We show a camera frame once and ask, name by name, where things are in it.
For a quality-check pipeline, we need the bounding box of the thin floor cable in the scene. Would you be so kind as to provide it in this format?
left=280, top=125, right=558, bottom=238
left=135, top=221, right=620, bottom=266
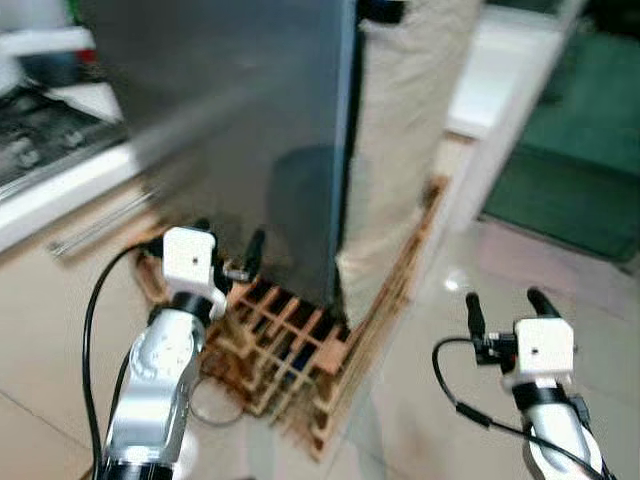
left=188, top=372, right=248, bottom=428

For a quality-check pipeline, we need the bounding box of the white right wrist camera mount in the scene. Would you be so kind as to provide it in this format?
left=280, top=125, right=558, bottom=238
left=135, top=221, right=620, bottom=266
left=503, top=317, right=577, bottom=388

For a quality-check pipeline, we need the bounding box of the green floor mat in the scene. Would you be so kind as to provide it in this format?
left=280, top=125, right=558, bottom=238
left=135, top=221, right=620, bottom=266
left=480, top=30, right=640, bottom=264

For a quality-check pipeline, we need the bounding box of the small black box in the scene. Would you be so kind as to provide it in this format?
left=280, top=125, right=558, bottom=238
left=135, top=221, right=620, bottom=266
left=357, top=0, right=407, bottom=24

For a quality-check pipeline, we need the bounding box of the black gas hob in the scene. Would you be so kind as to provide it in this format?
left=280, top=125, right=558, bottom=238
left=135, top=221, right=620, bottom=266
left=0, top=85, right=128, bottom=198

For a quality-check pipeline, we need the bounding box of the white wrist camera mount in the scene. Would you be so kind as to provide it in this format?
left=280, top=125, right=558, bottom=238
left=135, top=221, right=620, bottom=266
left=503, top=317, right=577, bottom=388
left=160, top=227, right=227, bottom=313

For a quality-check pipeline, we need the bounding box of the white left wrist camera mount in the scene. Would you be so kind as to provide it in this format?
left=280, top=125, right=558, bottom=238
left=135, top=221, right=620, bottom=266
left=160, top=227, right=227, bottom=313

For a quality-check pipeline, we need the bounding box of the white door frame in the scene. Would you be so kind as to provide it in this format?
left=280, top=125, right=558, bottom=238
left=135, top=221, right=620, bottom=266
left=440, top=0, right=593, bottom=243

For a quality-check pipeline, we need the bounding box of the cream kitchen base cabinet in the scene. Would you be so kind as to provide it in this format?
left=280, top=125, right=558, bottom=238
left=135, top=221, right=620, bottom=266
left=0, top=180, right=166, bottom=301

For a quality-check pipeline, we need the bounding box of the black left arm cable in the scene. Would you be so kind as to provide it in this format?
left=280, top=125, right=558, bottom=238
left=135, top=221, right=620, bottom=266
left=82, top=238, right=167, bottom=476

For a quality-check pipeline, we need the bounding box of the beige hanging cloth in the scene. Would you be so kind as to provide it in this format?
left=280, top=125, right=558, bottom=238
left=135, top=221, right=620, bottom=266
left=335, top=0, right=487, bottom=327

